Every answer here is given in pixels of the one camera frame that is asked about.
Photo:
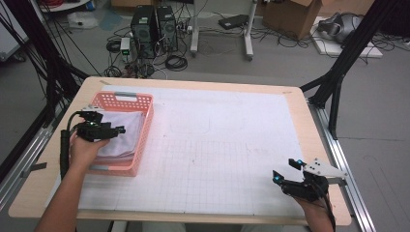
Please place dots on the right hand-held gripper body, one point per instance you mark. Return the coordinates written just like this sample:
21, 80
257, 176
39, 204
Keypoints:
307, 190

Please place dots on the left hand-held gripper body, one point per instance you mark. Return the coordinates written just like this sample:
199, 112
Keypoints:
93, 130

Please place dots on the lavender printed towel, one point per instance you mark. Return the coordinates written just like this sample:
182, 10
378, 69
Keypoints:
129, 135

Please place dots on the pink plastic basket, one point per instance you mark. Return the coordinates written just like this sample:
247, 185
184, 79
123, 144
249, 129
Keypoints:
145, 129

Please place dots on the person's right hand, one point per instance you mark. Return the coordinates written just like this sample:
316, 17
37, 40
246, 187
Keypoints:
317, 211

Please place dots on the person's left hand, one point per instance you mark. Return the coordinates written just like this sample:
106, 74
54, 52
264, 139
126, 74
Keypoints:
83, 153

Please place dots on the white grid mat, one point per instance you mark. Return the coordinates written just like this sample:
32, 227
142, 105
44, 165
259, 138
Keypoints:
225, 145

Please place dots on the small white box green light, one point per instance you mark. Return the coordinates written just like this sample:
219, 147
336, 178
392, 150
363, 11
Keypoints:
125, 45

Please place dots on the large black computer tower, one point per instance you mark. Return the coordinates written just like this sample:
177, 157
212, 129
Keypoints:
143, 32

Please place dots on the clear plastic bag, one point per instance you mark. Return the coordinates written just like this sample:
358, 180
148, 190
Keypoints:
82, 20

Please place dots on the slim black computer tower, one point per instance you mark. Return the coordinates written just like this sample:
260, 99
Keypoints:
167, 29

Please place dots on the white foam board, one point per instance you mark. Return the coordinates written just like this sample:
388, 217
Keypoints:
335, 50

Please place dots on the white cabinet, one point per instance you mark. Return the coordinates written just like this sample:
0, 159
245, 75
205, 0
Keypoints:
9, 42

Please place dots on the white stand leg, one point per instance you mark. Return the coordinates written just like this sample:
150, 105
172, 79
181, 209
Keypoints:
248, 35
194, 32

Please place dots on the round white table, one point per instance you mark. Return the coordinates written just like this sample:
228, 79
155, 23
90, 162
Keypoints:
64, 5

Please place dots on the silver grey device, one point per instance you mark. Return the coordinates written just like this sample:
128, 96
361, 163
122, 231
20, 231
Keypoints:
341, 27

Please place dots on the open cardboard box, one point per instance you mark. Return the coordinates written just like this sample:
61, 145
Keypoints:
290, 17

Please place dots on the flat black device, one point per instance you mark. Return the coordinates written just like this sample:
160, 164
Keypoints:
233, 21

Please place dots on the grey metal bracket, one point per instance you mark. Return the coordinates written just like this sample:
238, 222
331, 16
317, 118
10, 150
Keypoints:
37, 167
340, 182

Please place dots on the aluminium rail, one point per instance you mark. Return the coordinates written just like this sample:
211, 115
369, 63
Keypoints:
338, 154
29, 151

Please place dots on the black metal frame strut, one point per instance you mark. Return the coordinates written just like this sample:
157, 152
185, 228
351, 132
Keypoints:
351, 48
38, 42

